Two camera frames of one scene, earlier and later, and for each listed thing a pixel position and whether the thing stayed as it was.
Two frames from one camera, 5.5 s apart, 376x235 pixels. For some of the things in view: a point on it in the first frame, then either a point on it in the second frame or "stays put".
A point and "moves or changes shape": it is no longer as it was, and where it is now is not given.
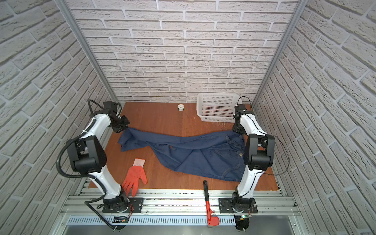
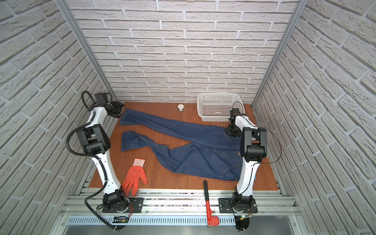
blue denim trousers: [218, 155] moves or changes shape
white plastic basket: [217, 107] stays put
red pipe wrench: [212, 221] stays put
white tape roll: [180, 107] stays put
